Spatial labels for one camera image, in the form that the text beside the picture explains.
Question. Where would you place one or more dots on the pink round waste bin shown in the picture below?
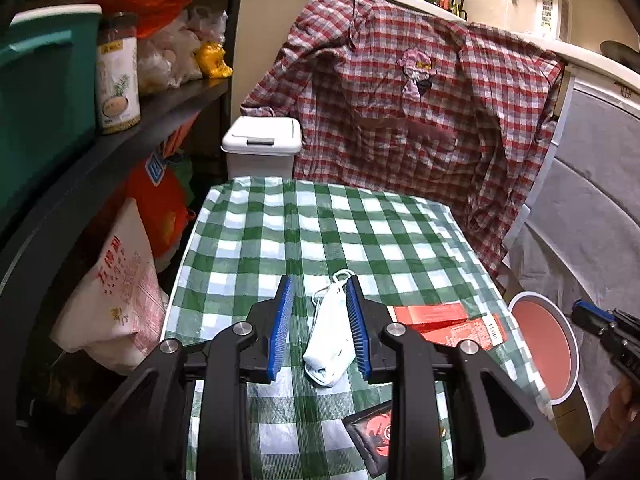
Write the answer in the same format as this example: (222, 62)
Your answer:
(542, 345)

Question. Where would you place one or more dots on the white rice sack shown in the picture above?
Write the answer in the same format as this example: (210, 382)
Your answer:
(115, 300)

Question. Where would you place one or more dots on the black shelf rack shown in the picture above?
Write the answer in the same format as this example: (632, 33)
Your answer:
(165, 105)

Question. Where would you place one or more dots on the red carton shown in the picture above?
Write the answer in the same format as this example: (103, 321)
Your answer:
(440, 317)

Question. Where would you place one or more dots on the orange sack with blue label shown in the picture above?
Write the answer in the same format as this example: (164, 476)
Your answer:
(160, 205)

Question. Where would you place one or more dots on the grey cloth cover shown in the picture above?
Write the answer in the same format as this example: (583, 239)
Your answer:
(590, 185)

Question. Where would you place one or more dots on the white plastic bags of food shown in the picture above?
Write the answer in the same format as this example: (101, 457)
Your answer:
(170, 57)

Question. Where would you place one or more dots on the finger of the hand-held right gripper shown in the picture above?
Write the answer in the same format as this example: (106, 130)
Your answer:
(595, 317)

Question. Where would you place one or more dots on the teal storage box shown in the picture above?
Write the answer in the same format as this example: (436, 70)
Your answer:
(45, 100)

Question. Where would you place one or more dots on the red plaid shirt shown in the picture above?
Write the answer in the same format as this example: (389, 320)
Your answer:
(400, 160)

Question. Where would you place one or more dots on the green checkered tablecloth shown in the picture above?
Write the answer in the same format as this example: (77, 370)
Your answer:
(350, 230)

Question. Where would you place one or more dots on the red plastic bag on shelf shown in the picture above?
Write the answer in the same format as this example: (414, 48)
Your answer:
(145, 2)

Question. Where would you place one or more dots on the black and red sachet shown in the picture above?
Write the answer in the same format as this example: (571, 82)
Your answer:
(375, 430)

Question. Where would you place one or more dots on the yellow plastic bag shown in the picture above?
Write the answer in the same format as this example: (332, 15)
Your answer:
(212, 60)

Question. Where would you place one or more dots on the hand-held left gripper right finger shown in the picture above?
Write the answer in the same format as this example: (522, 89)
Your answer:
(357, 330)

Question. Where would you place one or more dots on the white face mask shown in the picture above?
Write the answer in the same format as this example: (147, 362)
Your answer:
(327, 340)

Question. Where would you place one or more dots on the labelled seasoning jar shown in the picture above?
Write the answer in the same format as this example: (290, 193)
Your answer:
(117, 80)

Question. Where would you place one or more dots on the person's right hand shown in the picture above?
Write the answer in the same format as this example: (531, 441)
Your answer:
(620, 415)

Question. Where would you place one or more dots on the white lidded bin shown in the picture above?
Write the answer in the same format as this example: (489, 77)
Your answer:
(260, 160)

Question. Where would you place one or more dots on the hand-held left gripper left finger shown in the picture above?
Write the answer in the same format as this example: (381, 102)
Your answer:
(280, 330)

